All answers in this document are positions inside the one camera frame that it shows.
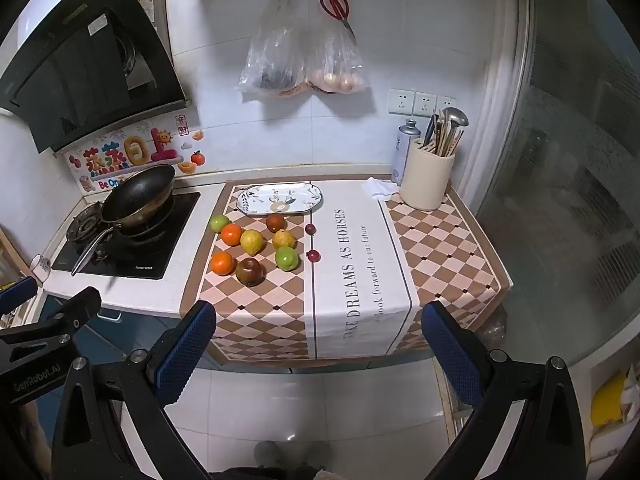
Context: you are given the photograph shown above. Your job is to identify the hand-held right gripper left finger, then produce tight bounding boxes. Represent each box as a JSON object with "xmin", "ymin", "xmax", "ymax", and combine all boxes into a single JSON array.
[{"xmin": 52, "ymin": 300, "xmax": 217, "ymax": 480}]

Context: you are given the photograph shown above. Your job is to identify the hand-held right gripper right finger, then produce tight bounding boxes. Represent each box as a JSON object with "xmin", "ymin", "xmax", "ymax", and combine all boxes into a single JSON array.
[{"xmin": 421, "ymin": 301, "xmax": 588, "ymax": 480}]

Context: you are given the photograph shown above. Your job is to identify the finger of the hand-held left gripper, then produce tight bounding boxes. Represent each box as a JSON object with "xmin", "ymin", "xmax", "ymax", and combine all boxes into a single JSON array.
[
  {"xmin": 0, "ymin": 277, "xmax": 39, "ymax": 315},
  {"xmin": 0, "ymin": 287, "xmax": 102, "ymax": 347}
]

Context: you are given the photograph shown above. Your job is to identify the dark red apple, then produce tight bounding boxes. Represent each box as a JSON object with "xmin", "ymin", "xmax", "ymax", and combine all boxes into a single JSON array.
[{"xmin": 236, "ymin": 257, "xmax": 266, "ymax": 288}]

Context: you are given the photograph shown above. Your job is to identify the oval patterned plate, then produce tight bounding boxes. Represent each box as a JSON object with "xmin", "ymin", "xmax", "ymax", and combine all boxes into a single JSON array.
[{"xmin": 236, "ymin": 182, "xmax": 324, "ymax": 217}]

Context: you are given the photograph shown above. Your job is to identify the wooden board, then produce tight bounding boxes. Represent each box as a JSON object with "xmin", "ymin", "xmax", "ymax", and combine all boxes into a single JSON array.
[{"xmin": 0, "ymin": 227, "xmax": 32, "ymax": 287}]

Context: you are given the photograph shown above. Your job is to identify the blue base cabinet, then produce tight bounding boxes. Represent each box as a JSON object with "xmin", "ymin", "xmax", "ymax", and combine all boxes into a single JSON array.
[{"xmin": 37, "ymin": 294, "xmax": 213, "ymax": 376}]

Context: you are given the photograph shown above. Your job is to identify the black gas stove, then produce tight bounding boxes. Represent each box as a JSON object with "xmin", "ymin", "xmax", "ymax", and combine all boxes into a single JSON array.
[{"xmin": 51, "ymin": 191, "xmax": 202, "ymax": 281}]

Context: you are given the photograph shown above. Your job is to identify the checkered printed tablecloth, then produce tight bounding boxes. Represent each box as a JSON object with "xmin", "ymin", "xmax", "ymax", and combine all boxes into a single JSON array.
[{"xmin": 180, "ymin": 177, "xmax": 513, "ymax": 366}]

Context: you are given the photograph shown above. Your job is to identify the black frying pan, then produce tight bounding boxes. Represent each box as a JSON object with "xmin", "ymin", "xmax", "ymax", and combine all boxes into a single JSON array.
[{"xmin": 71, "ymin": 164, "xmax": 177, "ymax": 277}]

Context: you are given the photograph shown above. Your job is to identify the yellow packet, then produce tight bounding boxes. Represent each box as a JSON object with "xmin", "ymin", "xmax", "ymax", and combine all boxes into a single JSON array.
[{"xmin": 591, "ymin": 372, "xmax": 629, "ymax": 429}]

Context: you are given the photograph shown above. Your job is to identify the cream utensil holder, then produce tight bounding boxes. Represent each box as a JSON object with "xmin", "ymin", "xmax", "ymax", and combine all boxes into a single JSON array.
[{"xmin": 399, "ymin": 139, "xmax": 456, "ymax": 211}]

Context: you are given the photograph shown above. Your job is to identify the white tissue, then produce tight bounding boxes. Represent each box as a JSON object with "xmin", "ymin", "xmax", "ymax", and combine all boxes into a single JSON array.
[{"xmin": 361, "ymin": 176, "xmax": 401, "ymax": 202}]

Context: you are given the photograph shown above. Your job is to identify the frosted glass door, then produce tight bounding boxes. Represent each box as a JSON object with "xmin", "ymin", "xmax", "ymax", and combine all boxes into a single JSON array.
[{"xmin": 475, "ymin": 0, "xmax": 640, "ymax": 363}]

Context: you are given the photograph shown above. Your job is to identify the white spray can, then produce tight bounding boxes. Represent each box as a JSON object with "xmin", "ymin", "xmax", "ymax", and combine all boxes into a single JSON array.
[{"xmin": 391, "ymin": 119, "xmax": 422, "ymax": 187}]

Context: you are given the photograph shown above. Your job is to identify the bundle of wooden chopsticks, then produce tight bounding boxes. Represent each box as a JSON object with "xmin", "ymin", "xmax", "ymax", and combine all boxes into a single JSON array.
[{"xmin": 430, "ymin": 114, "xmax": 463, "ymax": 157}]

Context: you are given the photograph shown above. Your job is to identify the metal ladle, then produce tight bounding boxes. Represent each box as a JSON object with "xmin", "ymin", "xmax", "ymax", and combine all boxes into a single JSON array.
[{"xmin": 442, "ymin": 106, "xmax": 470, "ymax": 157}]

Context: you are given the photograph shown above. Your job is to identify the black range hood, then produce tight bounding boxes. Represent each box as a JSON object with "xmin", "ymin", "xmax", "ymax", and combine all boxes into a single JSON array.
[{"xmin": 0, "ymin": 0, "xmax": 193, "ymax": 154}]

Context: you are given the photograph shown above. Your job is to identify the clear plastic bag dark contents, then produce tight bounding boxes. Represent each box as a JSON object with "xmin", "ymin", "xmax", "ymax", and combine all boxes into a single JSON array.
[{"xmin": 237, "ymin": 0, "xmax": 307, "ymax": 103}]

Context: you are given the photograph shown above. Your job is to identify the clear plastic bag with eggs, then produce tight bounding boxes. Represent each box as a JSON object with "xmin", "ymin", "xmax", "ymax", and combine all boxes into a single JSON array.
[{"xmin": 304, "ymin": 15, "xmax": 371, "ymax": 96}]

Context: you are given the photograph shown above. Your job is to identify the colourful wall sticker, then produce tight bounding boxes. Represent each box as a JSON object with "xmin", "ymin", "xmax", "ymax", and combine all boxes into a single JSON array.
[{"xmin": 67, "ymin": 115, "xmax": 206, "ymax": 196}]

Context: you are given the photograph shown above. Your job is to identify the black handled knife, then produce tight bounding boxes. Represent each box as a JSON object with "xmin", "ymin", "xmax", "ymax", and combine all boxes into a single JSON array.
[{"xmin": 421, "ymin": 112, "xmax": 441, "ymax": 150}]

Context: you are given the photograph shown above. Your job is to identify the red handled scissors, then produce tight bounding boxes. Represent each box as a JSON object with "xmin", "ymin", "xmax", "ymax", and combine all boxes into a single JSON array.
[{"xmin": 320, "ymin": 0, "xmax": 357, "ymax": 41}]

